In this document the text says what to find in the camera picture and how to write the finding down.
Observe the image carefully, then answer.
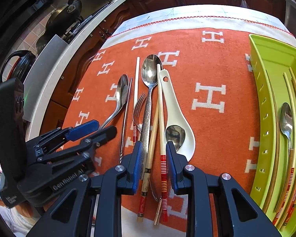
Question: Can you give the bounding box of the steel twisted chopstick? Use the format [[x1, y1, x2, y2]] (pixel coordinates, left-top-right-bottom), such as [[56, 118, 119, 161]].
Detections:
[[119, 78, 132, 164]]

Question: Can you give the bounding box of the pale chopstick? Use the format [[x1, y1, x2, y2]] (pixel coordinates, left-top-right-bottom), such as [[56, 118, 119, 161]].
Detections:
[[132, 57, 140, 146]]

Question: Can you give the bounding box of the steel fork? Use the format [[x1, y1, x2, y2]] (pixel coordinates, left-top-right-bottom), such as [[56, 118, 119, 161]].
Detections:
[[132, 93, 146, 132]]

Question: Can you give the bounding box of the small steel spoon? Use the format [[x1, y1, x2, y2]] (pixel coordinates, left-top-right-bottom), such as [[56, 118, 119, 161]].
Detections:
[[99, 74, 130, 130]]

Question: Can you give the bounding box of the light bamboo chopstick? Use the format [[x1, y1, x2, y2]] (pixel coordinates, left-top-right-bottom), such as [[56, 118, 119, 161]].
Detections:
[[136, 102, 160, 223]]

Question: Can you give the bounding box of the white ceramic soup spoon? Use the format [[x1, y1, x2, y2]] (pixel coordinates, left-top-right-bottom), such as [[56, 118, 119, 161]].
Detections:
[[159, 70, 196, 162]]

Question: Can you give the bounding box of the cream chopstick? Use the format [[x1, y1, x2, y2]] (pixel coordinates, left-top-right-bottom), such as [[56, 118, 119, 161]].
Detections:
[[157, 63, 168, 222]]

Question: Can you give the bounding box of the large steel spoon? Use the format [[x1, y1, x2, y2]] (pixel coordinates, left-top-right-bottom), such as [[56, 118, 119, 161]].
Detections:
[[140, 54, 161, 180]]

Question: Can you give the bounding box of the dark wooden chopstick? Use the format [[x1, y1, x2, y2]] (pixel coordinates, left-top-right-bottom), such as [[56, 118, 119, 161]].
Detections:
[[262, 72, 280, 214]]

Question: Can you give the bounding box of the black phone on gripper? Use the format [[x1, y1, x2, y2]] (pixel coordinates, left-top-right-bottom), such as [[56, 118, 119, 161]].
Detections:
[[0, 78, 27, 182]]

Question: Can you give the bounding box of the black electric kettle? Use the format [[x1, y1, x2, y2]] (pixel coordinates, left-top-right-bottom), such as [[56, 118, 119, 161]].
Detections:
[[0, 50, 36, 84]]

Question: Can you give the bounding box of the black frying pan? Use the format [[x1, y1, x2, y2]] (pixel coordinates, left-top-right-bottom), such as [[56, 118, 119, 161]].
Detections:
[[36, 0, 82, 55]]

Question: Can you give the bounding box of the orange H-pattern cloth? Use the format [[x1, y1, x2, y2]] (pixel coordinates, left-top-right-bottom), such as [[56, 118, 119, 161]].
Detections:
[[61, 4, 296, 237]]

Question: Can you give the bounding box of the green plastic utensil tray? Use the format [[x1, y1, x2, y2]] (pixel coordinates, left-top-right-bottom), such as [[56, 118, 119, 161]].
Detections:
[[249, 34, 296, 236]]

